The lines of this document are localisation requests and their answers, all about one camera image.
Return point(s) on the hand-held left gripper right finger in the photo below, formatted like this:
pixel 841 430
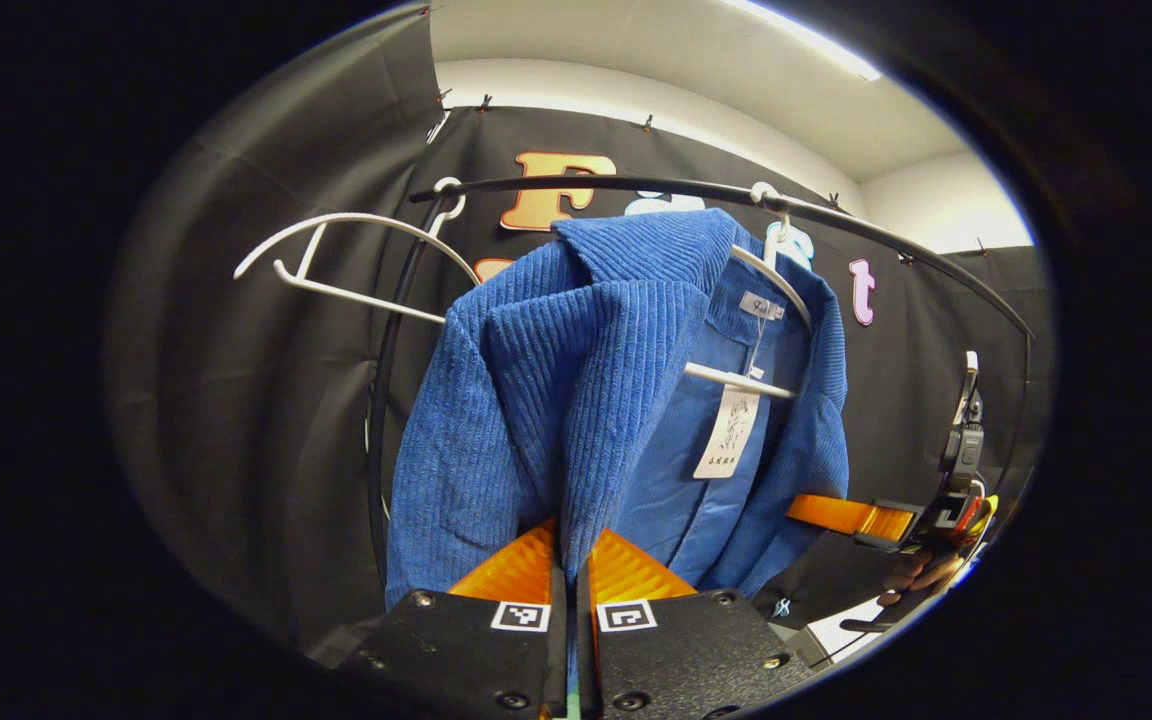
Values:
pixel 696 650

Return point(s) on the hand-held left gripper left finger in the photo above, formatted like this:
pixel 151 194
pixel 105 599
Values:
pixel 456 650

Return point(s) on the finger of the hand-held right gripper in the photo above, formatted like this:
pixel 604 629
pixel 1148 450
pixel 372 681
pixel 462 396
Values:
pixel 846 515

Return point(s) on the white clothes hanger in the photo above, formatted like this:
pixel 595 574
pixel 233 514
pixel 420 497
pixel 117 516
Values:
pixel 736 379
pixel 356 216

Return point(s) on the black clothes rack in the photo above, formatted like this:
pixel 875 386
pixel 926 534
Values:
pixel 476 185

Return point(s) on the black backdrop cloth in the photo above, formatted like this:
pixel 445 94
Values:
pixel 266 420

